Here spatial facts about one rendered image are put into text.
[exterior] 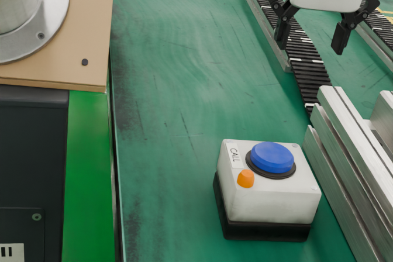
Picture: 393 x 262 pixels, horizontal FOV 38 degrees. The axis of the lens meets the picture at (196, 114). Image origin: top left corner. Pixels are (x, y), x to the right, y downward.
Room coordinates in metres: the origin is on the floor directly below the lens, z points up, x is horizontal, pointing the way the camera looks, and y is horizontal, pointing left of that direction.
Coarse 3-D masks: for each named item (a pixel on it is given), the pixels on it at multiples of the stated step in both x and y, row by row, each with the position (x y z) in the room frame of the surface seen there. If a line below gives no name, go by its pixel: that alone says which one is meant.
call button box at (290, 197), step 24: (240, 144) 0.46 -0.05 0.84; (288, 144) 0.48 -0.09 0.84; (216, 168) 0.46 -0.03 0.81; (240, 168) 0.42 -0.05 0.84; (216, 192) 0.44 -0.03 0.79; (240, 192) 0.39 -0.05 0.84; (264, 192) 0.40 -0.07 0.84; (288, 192) 0.40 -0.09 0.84; (312, 192) 0.41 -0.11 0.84; (240, 216) 0.39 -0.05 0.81; (264, 216) 0.40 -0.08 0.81; (288, 216) 0.40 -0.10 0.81; (312, 216) 0.41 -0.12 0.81; (264, 240) 0.40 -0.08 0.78; (288, 240) 0.40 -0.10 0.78
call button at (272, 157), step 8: (256, 144) 0.45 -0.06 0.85; (264, 144) 0.45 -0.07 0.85; (272, 144) 0.45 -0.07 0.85; (280, 144) 0.45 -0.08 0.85; (256, 152) 0.43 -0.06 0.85; (264, 152) 0.43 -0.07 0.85; (272, 152) 0.44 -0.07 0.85; (280, 152) 0.44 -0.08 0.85; (288, 152) 0.44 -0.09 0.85; (256, 160) 0.42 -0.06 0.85; (264, 160) 0.42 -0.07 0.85; (272, 160) 0.42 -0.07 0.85; (280, 160) 0.43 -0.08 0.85; (288, 160) 0.43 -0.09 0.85; (264, 168) 0.42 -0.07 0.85; (272, 168) 0.42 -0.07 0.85; (280, 168) 0.42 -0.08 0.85; (288, 168) 0.42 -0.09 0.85
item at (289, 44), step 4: (288, 44) 0.79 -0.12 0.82; (292, 44) 0.80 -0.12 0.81; (296, 44) 0.80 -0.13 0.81; (300, 44) 0.80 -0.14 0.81; (304, 44) 0.80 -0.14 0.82; (308, 44) 0.81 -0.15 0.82; (312, 44) 0.81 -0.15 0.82; (300, 48) 0.79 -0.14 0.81; (304, 48) 0.79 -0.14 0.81; (308, 48) 0.80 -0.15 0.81; (312, 48) 0.80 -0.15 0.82
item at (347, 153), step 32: (320, 96) 0.56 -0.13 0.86; (384, 96) 0.57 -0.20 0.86; (320, 128) 0.54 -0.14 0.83; (352, 128) 0.49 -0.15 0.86; (384, 128) 0.55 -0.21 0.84; (320, 160) 0.51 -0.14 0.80; (352, 160) 0.47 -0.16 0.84; (384, 160) 0.44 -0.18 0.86; (352, 192) 0.44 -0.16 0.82; (384, 192) 0.39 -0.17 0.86; (352, 224) 0.42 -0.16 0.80; (384, 224) 0.38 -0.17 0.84; (384, 256) 0.36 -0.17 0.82
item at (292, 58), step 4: (288, 56) 0.76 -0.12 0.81; (292, 56) 0.76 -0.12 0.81; (296, 56) 0.76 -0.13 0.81; (300, 56) 0.76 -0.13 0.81; (304, 56) 0.77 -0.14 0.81; (308, 56) 0.77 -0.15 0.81; (312, 56) 0.77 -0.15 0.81; (292, 60) 0.75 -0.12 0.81; (296, 60) 0.75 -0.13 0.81; (300, 60) 0.75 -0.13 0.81; (304, 60) 0.75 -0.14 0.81; (308, 60) 0.76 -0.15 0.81; (312, 60) 0.76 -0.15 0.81; (316, 60) 0.76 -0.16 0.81; (320, 60) 0.77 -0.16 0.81; (320, 64) 0.76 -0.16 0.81
